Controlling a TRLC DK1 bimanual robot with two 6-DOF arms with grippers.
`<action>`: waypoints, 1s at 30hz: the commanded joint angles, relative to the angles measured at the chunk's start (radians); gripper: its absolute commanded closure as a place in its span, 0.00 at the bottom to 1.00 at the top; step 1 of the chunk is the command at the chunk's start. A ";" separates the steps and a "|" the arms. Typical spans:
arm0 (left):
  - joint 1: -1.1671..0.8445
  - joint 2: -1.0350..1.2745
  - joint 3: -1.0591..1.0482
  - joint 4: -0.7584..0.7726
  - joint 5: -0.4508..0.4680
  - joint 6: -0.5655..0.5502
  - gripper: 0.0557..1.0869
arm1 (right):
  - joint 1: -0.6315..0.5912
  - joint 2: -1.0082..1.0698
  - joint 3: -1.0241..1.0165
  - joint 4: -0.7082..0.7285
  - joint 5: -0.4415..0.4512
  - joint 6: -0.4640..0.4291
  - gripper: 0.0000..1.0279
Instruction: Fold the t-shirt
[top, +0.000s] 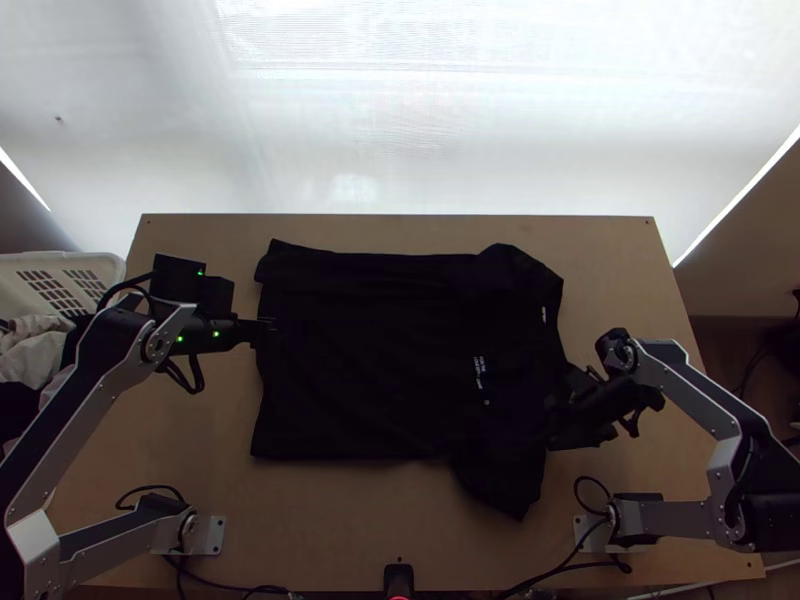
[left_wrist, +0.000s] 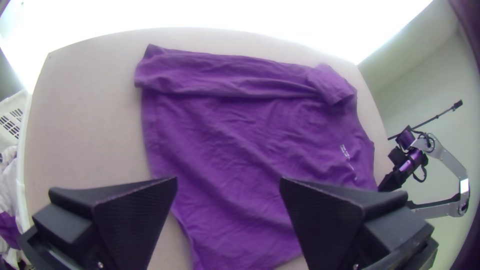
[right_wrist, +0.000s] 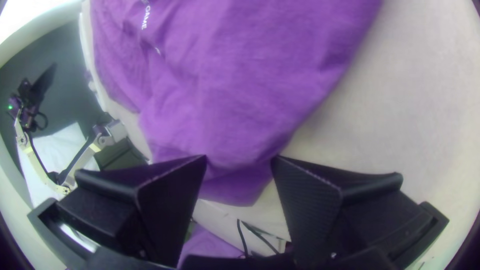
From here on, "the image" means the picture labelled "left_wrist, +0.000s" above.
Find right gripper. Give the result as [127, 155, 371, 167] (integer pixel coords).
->
[377, 164, 410, 193]

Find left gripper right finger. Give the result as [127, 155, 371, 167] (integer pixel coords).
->
[278, 176, 435, 270]

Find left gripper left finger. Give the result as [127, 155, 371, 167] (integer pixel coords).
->
[31, 176, 179, 270]

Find dark t-shirt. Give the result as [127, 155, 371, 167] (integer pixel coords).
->
[133, 43, 379, 270]

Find heap of clothes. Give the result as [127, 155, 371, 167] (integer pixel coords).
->
[0, 145, 24, 270]

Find white laundry basket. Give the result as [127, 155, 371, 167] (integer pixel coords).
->
[0, 88, 35, 234]

